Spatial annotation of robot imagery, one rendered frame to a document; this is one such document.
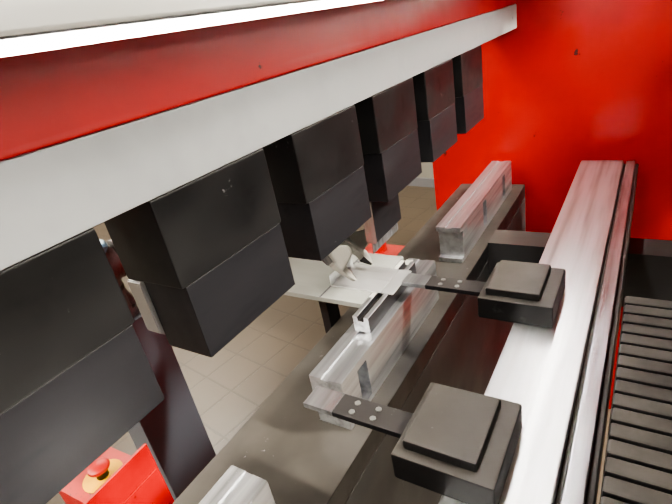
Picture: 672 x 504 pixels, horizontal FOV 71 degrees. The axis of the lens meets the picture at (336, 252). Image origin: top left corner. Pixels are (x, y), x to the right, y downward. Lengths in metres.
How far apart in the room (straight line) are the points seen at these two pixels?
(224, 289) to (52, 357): 0.16
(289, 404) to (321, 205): 0.39
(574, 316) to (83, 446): 0.66
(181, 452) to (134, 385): 1.37
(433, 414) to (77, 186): 0.42
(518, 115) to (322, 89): 1.06
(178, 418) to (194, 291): 1.29
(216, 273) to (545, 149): 1.29
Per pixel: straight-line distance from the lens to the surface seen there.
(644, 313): 0.73
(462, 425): 0.56
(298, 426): 0.82
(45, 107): 0.38
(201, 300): 0.46
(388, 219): 0.83
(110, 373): 0.42
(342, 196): 0.64
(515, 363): 0.71
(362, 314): 0.82
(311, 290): 0.90
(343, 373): 0.74
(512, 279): 0.79
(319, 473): 0.75
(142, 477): 0.99
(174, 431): 1.74
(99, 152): 0.39
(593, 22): 1.53
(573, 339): 0.76
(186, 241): 0.44
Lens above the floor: 1.44
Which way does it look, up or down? 25 degrees down
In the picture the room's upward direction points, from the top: 11 degrees counter-clockwise
